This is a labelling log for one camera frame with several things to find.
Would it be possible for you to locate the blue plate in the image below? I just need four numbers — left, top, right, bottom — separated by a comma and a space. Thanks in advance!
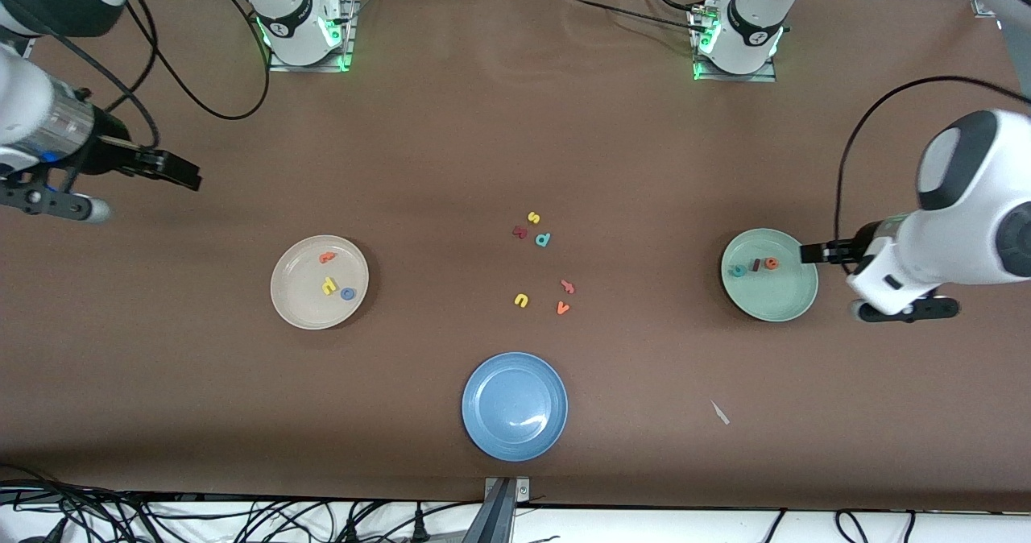
462, 352, 569, 462

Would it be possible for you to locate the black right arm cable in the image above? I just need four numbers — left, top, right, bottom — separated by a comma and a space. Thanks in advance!
77, 0, 271, 152

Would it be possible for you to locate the black cable on table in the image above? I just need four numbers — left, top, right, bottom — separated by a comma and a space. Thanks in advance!
562, 0, 710, 36

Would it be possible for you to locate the beige brown plate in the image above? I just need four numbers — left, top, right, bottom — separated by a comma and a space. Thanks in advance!
271, 235, 370, 331

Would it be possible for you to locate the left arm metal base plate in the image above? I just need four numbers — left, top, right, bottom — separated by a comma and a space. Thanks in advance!
691, 3, 779, 84

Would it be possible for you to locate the brown table cover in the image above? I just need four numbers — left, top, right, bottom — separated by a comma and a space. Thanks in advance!
0, 0, 1031, 513

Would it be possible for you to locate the black looped floor cable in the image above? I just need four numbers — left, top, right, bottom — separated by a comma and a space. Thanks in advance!
834, 509, 919, 543

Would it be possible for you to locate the black cable bundle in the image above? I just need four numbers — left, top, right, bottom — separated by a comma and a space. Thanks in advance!
0, 464, 484, 543

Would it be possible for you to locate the green plate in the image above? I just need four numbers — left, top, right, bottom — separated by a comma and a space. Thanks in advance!
721, 228, 819, 323

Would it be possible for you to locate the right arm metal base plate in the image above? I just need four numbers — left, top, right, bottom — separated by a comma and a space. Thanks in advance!
267, 0, 357, 73

